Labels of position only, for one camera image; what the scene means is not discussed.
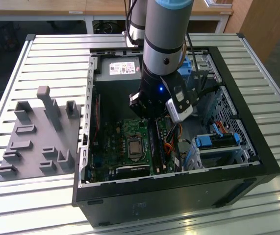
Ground black PC case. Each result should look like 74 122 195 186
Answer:
71 46 280 227

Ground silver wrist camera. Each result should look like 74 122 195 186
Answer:
165 84 200 123

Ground green motherboard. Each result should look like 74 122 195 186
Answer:
90 117 179 183

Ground grey metal drive cage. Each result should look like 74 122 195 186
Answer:
185 52 223 112

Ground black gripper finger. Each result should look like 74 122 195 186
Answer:
128 91 151 118

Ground blue drive carrier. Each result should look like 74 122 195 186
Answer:
178 56 192 79

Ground orange wires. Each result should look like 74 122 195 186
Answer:
163 123 184 155

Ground blue disk carrier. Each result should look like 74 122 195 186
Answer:
195 134 240 148

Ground blue and orange cable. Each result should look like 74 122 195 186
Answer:
212 121 231 138

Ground black graphics card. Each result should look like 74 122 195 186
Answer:
115 164 151 178

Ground black camera cable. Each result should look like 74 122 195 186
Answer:
185 36 208 85

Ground grey power supply unit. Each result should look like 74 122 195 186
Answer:
93 58 145 119

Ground grey parts rack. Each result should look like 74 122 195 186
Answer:
0 85 85 183

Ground grey metal disk bay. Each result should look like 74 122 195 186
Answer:
182 133 259 172

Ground metal socket cover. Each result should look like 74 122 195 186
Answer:
126 135 145 163

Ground silver CPU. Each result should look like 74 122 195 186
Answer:
129 142 142 157

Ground wooden cabinet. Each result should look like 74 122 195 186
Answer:
224 0 280 65

